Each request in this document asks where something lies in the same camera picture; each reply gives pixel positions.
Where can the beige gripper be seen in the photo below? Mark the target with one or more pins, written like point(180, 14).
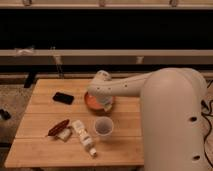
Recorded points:
point(108, 106)

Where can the orange ceramic bowl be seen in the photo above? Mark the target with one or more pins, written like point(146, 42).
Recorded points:
point(93, 104)

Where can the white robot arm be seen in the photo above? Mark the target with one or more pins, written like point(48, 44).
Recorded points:
point(170, 107)

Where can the white plastic bottle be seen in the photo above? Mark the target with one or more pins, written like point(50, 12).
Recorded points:
point(84, 137)

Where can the brown red pepper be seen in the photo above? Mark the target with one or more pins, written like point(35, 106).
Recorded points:
point(58, 127)

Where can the small beige packet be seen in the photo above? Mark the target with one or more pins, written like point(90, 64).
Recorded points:
point(64, 135)

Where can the black phone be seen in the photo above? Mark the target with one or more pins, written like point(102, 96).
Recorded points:
point(63, 98)

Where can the wooden table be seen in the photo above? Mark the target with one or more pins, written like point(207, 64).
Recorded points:
point(33, 148)

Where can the black object on floor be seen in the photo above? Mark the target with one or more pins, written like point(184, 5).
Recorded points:
point(4, 114)

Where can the grey metal rail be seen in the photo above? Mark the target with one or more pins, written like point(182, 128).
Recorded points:
point(40, 57)

